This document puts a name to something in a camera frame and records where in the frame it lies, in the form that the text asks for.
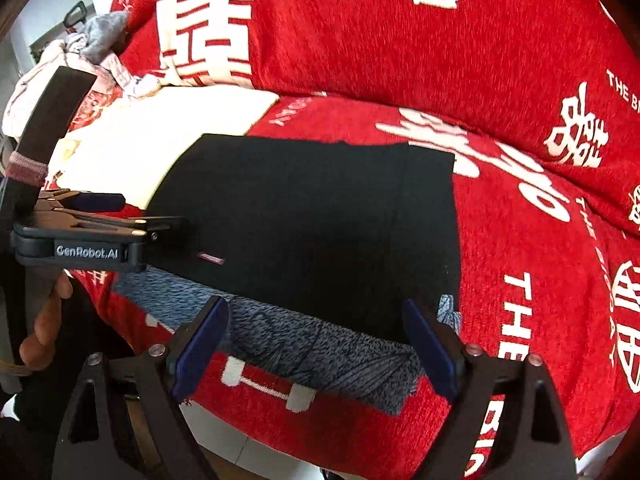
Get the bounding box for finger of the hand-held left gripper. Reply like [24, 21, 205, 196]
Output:
[75, 214, 188, 248]
[37, 187, 126, 213]

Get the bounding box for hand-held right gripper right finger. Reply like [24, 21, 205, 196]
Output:
[401, 298, 576, 480]

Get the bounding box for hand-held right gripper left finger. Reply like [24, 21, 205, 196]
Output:
[52, 295, 231, 480]

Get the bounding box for black pants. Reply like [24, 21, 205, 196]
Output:
[145, 133, 461, 346]

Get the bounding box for person's left hand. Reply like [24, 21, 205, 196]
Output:
[19, 275, 74, 372]

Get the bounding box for blue-grey patterned cloth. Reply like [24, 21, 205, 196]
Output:
[112, 265, 463, 417]

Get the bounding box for pinkish white crumpled cloth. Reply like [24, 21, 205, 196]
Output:
[2, 35, 161, 136]

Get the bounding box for grey crumpled cloth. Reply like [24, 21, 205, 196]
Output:
[80, 10, 131, 61]

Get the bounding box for red printed sofa cover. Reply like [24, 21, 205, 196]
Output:
[65, 0, 640, 476]

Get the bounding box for black strap with pink band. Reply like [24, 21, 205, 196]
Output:
[9, 65, 97, 201]

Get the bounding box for black handle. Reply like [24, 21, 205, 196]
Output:
[62, 0, 88, 26]

